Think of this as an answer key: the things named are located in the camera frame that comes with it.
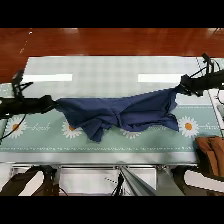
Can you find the silver frame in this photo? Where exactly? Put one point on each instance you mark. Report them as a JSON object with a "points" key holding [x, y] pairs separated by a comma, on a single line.
{"points": [[140, 186]]}

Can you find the brown garment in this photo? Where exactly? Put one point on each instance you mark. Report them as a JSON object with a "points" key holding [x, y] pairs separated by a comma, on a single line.
{"points": [[210, 153]]}

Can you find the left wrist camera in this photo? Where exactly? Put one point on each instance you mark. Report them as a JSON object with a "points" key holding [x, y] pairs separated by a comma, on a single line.
{"points": [[18, 81]]}

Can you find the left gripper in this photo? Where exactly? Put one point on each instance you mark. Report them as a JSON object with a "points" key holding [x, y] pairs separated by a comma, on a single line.
{"points": [[47, 104]]}

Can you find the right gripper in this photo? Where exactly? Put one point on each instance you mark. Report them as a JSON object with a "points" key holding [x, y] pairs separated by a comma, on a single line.
{"points": [[190, 85]]}

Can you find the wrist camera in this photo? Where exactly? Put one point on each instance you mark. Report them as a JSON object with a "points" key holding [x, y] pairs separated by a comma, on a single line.
{"points": [[207, 63], [18, 81]]}

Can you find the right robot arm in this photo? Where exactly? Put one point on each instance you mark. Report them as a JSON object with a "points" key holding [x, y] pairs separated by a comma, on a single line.
{"points": [[213, 81]]}

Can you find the blue T-shirt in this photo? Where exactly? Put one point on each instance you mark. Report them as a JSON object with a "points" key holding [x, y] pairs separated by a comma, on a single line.
{"points": [[133, 111]]}

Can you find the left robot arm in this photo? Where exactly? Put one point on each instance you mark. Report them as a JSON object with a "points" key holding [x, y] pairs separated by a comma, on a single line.
{"points": [[20, 105]]}

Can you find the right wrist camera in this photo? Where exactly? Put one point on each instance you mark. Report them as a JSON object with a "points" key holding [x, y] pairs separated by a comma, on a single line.
{"points": [[207, 63]]}

